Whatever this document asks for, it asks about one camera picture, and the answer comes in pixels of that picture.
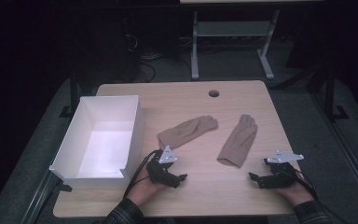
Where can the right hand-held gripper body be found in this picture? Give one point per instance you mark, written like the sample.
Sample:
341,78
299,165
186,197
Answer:
279,174

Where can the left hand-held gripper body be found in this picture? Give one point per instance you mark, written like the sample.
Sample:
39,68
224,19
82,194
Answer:
160,169

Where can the beige glove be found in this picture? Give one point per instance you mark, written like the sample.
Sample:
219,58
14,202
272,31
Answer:
239,141
186,129

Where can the white box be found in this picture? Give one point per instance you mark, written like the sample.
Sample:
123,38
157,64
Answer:
99,143

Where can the person's right hand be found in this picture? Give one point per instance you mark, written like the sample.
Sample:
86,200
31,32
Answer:
295,192

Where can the person's left hand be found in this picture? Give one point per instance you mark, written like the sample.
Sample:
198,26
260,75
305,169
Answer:
143,189

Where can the black stand leg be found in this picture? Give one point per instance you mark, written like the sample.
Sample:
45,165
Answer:
71,96
332,99

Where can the aluminium frame rail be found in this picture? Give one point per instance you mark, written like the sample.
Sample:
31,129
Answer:
345,149
40,199

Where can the grey metal table frame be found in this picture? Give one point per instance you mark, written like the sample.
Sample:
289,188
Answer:
233,29

